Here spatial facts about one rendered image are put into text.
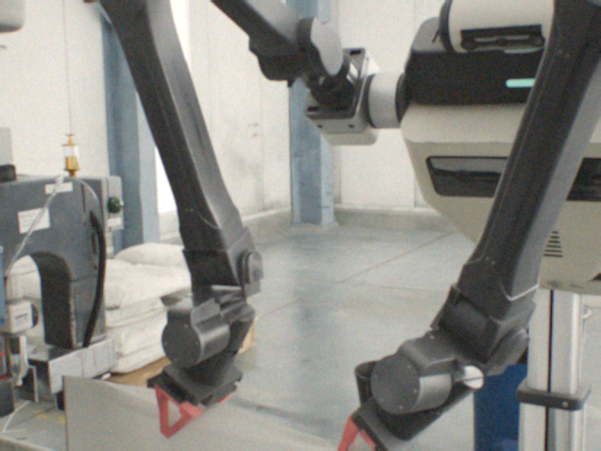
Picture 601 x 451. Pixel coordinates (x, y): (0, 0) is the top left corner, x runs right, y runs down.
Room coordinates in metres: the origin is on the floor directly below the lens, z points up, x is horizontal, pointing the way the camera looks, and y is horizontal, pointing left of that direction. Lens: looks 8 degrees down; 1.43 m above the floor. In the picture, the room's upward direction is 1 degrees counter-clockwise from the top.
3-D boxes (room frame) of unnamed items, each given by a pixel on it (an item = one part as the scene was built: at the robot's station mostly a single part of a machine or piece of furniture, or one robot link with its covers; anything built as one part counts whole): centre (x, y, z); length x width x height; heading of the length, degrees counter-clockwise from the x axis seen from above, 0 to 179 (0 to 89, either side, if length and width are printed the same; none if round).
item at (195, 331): (0.90, 0.10, 1.20); 0.11 x 0.09 x 0.12; 151
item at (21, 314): (1.03, 0.39, 1.14); 0.05 x 0.04 x 0.16; 150
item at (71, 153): (1.22, 0.35, 1.37); 0.03 x 0.02 x 0.03; 60
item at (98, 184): (1.28, 0.33, 1.29); 0.08 x 0.05 x 0.09; 60
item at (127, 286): (3.98, 0.87, 0.56); 0.66 x 0.42 x 0.15; 150
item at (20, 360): (1.03, 0.39, 1.11); 0.03 x 0.03 x 0.06
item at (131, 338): (3.98, 0.87, 0.32); 0.66 x 0.43 x 0.15; 152
